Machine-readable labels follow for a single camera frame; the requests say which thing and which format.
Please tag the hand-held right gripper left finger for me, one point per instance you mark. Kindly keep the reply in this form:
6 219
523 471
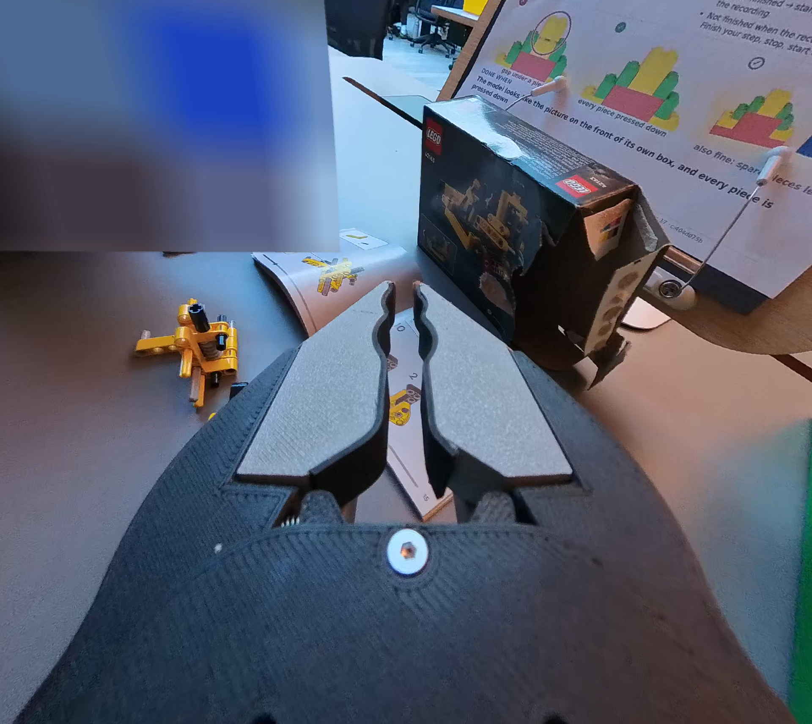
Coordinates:
317 406

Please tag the wooden office desk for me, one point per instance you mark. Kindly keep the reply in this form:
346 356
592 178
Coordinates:
453 13

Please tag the small black lego piece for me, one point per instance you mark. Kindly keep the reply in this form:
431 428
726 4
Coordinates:
238 389

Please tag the yellow bin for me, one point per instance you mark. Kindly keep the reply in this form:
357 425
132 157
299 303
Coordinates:
478 1

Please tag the printed instruction sheet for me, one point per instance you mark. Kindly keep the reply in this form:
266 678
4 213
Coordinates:
634 7

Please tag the lego instruction booklet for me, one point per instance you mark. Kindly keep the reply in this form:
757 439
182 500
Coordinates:
317 292

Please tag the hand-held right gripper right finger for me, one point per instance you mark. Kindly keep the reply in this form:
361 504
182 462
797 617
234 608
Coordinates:
488 413

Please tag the black lego set box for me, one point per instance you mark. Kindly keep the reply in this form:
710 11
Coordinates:
482 216

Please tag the silver stand base plate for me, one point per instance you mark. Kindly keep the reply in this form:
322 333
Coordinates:
644 318

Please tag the yellow lego assembly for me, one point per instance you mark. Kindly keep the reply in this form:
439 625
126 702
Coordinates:
190 343

